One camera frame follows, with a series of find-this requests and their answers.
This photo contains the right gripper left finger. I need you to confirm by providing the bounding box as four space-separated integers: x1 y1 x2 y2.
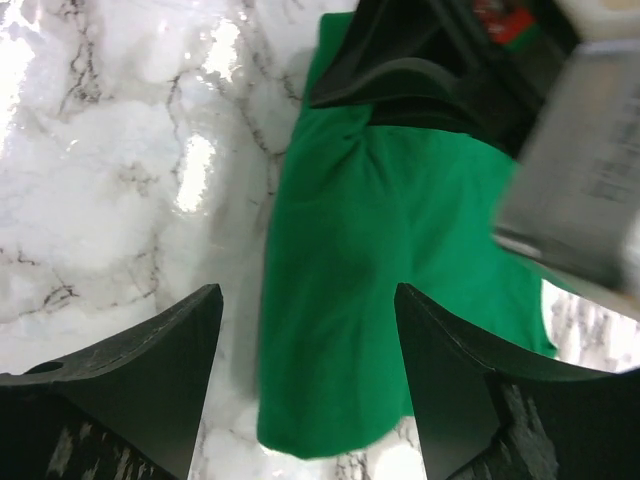
1 284 223 479

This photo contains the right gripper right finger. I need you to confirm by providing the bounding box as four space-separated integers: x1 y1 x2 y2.
394 284 639 479

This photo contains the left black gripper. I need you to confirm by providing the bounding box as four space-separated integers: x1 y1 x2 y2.
310 1 575 157

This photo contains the green t shirt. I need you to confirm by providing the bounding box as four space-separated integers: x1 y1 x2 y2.
254 12 559 460

